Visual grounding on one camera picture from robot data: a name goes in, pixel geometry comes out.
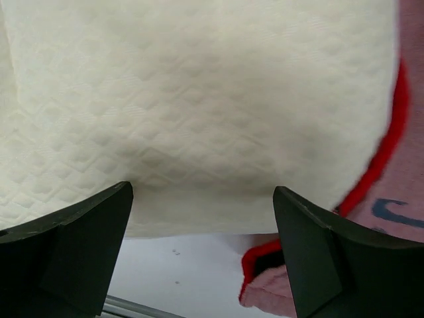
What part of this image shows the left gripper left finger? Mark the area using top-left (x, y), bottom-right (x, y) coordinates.
top-left (1, 182), bottom-right (133, 317)

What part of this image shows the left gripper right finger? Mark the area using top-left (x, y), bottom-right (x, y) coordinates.
top-left (273, 187), bottom-right (423, 318)

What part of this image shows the pink red printed pillowcase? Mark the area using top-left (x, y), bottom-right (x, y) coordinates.
top-left (239, 1), bottom-right (423, 317)

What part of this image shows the cream yellow pillow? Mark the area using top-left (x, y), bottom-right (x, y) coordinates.
top-left (1, 1), bottom-right (399, 237)

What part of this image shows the aluminium rail front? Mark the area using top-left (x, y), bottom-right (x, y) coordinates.
top-left (99, 295), bottom-right (183, 318)

